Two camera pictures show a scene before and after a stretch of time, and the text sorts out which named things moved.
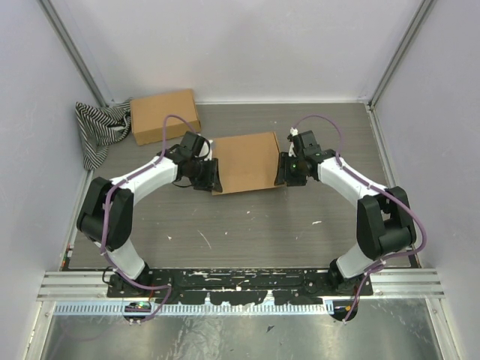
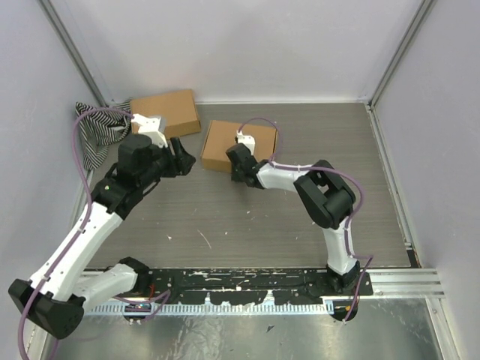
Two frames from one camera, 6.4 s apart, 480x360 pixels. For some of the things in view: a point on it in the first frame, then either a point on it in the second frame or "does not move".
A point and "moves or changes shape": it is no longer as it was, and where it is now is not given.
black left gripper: (213, 181) -> (180, 164)
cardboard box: (247, 163) moves or changes shape
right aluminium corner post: (410, 33) does not move
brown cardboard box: (149, 115) does not move
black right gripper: (283, 175) -> (236, 176)
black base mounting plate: (238, 286) does not move
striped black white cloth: (103, 126) does not move
